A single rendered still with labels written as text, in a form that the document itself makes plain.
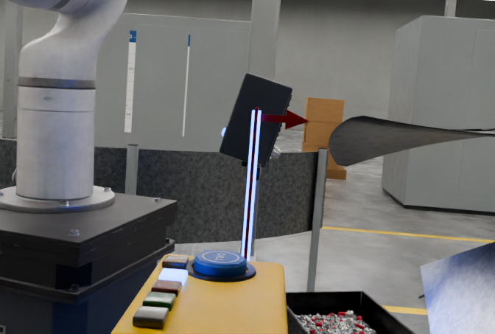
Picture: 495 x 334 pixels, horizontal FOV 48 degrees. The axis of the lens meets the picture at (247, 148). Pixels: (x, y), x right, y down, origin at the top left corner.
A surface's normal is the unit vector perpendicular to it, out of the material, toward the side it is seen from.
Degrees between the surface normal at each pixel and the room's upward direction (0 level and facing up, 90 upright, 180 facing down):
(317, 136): 90
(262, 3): 90
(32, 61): 88
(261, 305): 0
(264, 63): 90
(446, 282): 55
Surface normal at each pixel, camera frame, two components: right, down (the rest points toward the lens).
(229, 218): 0.45, 0.12
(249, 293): 0.07, -0.99
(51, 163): 0.21, 0.12
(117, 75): -0.04, 0.09
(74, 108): 0.69, 0.12
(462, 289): -0.64, -0.57
